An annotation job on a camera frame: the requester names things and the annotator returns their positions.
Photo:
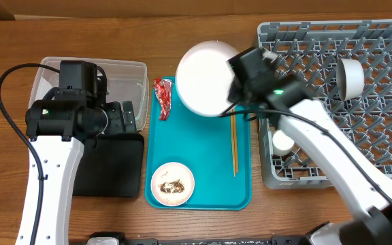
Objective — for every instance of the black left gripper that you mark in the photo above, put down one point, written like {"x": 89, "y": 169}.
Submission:
{"x": 118, "y": 125}

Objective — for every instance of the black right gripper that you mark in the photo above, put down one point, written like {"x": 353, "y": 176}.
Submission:
{"x": 237, "y": 92}

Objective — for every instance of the white round plate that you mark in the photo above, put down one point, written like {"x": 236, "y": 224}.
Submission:
{"x": 204, "y": 76}

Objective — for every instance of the grey round bowl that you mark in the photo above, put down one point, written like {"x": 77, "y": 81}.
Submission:
{"x": 281, "y": 143}

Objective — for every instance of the white cup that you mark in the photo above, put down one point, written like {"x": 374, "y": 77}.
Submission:
{"x": 350, "y": 78}

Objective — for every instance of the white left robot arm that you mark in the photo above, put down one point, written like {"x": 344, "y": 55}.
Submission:
{"x": 72, "y": 100}

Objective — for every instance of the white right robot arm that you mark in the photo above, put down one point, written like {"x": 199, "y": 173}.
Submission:
{"x": 290, "y": 106}

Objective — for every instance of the grey dishwasher rack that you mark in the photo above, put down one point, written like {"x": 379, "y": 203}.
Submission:
{"x": 311, "y": 50}

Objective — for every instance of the clear plastic bin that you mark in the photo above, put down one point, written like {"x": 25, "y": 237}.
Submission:
{"x": 127, "y": 81}

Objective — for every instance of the right wooden chopstick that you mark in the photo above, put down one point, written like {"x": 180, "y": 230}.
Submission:
{"x": 237, "y": 166}

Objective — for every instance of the wooden chopstick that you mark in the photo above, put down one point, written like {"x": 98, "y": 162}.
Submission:
{"x": 233, "y": 141}
{"x": 237, "y": 166}

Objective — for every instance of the left wooden chopstick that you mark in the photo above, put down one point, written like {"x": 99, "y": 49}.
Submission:
{"x": 233, "y": 141}

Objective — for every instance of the black rectangular tray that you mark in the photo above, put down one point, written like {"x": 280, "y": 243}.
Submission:
{"x": 110, "y": 166}

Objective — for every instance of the red snack wrapper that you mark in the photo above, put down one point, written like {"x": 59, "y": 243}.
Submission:
{"x": 163, "y": 92}

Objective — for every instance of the teal plastic tray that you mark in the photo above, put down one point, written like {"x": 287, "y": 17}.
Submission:
{"x": 203, "y": 144}

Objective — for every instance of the small dish with food scraps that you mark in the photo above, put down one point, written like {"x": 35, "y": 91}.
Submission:
{"x": 172, "y": 184}

